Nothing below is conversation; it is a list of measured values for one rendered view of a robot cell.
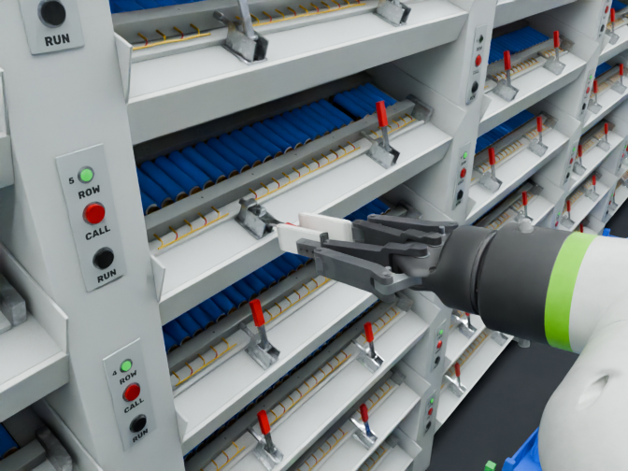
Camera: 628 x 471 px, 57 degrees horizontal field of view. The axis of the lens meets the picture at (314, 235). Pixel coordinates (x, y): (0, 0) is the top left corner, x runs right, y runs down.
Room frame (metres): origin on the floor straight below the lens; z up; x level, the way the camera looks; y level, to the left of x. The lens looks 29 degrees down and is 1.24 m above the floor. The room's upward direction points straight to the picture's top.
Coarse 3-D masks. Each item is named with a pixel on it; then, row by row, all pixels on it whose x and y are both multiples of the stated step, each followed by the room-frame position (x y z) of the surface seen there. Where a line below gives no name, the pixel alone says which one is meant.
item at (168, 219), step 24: (360, 120) 0.85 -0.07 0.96; (312, 144) 0.75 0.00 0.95; (336, 144) 0.78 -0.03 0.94; (264, 168) 0.67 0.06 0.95; (288, 168) 0.70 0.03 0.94; (216, 192) 0.61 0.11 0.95; (240, 192) 0.63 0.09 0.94; (144, 216) 0.54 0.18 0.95; (168, 216) 0.55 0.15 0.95; (192, 216) 0.57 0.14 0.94
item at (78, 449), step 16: (16, 416) 0.45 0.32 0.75; (32, 416) 0.46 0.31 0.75; (48, 416) 0.44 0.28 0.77; (0, 432) 0.42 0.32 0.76; (16, 432) 0.44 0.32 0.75; (32, 432) 0.44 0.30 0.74; (48, 432) 0.42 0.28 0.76; (64, 432) 0.42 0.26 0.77; (0, 448) 0.41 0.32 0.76; (16, 448) 0.41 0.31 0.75; (32, 448) 0.41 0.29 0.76; (48, 448) 0.41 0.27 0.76; (64, 448) 0.43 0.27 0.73; (80, 448) 0.40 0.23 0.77; (0, 464) 0.39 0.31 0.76; (16, 464) 0.39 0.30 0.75; (32, 464) 0.40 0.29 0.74; (48, 464) 0.41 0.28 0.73; (64, 464) 0.40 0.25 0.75; (80, 464) 0.41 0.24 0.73; (96, 464) 0.39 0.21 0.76
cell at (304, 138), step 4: (276, 116) 0.81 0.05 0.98; (280, 116) 0.81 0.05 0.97; (272, 120) 0.80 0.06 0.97; (276, 120) 0.80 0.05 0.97; (280, 120) 0.80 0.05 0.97; (284, 120) 0.80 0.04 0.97; (280, 124) 0.79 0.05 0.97; (284, 124) 0.79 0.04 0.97; (288, 124) 0.79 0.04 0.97; (292, 124) 0.79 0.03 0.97; (284, 128) 0.79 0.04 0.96; (288, 128) 0.79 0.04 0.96; (292, 128) 0.79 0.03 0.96; (296, 128) 0.79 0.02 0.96; (292, 132) 0.78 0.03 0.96; (296, 132) 0.78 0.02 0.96; (300, 132) 0.78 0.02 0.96; (296, 136) 0.78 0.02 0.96; (300, 136) 0.77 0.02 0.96; (304, 136) 0.77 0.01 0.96; (308, 136) 0.78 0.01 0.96; (300, 140) 0.77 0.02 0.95; (304, 140) 0.77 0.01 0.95; (304, 144) 0.77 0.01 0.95
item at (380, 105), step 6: (378, 102) 0.80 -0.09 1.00; (378, 108) 0.80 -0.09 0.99; (384, 108) 0.81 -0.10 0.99; (378, 114) 0.80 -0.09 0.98; (384, 114) 0.80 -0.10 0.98; (378, 120) 0.80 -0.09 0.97; (384, 120) 0.80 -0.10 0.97; (384, 126) 0.80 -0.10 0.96; (384, 132) 0.80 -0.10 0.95; (384, 138) 0.80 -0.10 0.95; (384, 144) 0.80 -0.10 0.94
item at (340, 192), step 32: (384, 64) 1.02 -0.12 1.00; (416, 96) 0.97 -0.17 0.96; (416, 128) 0.92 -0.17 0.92; (448, 128) 0.93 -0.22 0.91; (320, 160) 0.76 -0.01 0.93; (352, 160) 0.78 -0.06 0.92; (416, 160) 0.84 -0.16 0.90; (256, 192) 0.66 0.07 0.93; (288, 192) 0.68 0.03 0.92; (320, 192) 0.69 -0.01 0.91; (352, 192) 0.71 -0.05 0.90; (384, 192) 0.79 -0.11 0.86; (192, 224) 0.58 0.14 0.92; (224, 224) 0.59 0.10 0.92; (160, 256) 0.52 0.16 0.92; (192, 256) 0.53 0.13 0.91; (224, 256) 0.54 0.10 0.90; (256, 256) 0.57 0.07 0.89; (160, 288) 0.45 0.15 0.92; (192, 288) 0.49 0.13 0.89; (224, 288) 0.54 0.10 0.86
